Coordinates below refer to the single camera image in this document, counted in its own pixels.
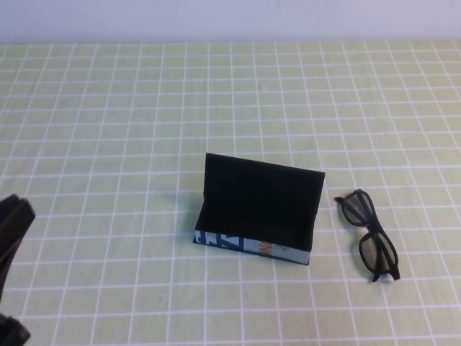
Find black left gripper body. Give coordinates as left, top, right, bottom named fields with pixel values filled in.
left=0, top=314, right=32, bottom=346

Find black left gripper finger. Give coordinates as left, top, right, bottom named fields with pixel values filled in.
left=0, top=193, right=22, bottom=235
left=0, top=200, right=37, bottom=300

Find black glasses case printed side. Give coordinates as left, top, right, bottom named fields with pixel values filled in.
left=193, top=152, right=326, bottom=267

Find black frame glasses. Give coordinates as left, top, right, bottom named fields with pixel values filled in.
left=333, top=188, right=402, bottom=284

